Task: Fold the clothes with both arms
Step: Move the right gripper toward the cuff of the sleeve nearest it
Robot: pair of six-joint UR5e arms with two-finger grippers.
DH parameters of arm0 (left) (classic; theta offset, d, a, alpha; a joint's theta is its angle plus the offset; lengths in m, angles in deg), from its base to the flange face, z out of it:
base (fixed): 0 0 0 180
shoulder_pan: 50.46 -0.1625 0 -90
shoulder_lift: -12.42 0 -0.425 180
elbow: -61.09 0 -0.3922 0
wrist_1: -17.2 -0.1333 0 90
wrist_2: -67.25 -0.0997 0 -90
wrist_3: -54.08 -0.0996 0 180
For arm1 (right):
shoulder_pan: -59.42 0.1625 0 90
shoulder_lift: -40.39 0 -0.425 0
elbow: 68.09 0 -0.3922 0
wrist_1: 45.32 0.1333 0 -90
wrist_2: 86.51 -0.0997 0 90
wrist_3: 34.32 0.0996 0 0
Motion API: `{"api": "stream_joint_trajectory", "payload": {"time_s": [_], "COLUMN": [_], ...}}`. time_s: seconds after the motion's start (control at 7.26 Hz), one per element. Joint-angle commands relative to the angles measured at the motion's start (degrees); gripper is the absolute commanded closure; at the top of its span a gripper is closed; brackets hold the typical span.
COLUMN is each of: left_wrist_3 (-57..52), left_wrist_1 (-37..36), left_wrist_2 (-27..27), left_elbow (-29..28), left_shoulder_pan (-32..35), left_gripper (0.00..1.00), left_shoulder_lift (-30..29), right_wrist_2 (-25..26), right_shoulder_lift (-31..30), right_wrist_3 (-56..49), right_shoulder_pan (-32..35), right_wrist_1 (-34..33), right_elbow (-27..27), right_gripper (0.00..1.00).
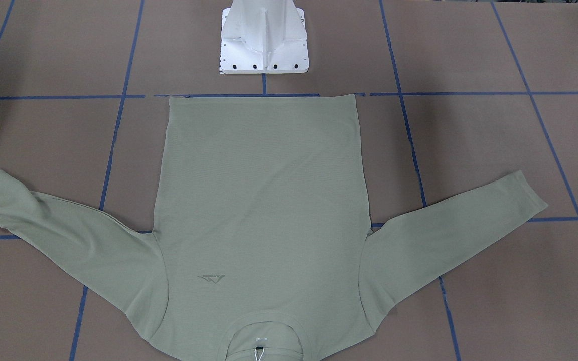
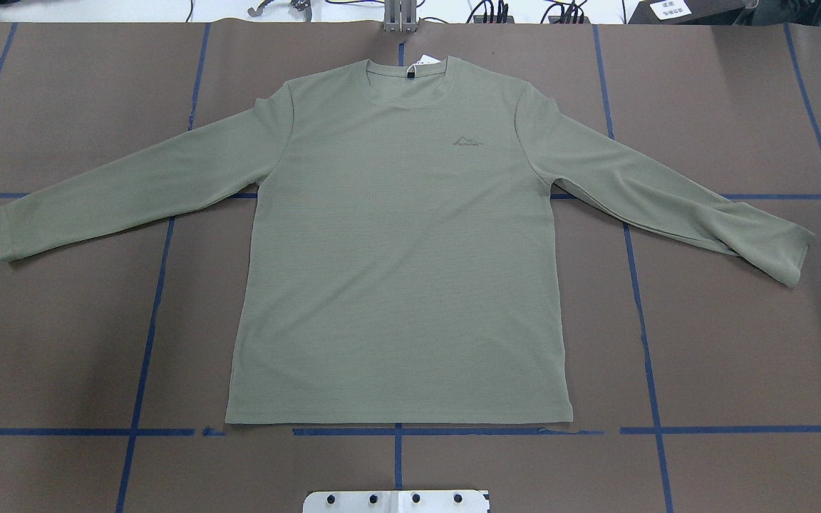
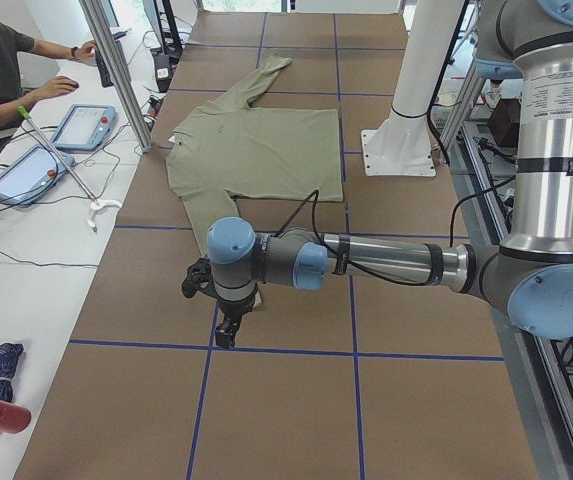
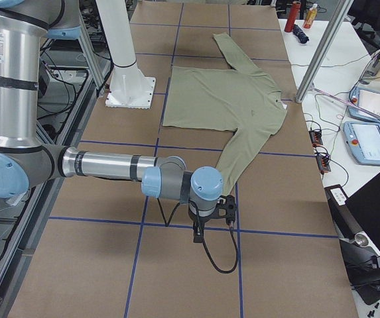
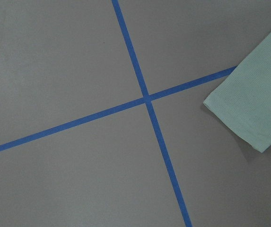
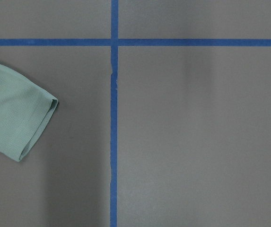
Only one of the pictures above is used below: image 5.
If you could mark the olive green long-sleeve shirt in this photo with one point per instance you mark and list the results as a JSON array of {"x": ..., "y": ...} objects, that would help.
[{"x": 243, "y": 100}]

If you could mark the blue tape line lengthwise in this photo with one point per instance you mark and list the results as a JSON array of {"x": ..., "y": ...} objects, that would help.
[{"x": 152, "y": 114}]

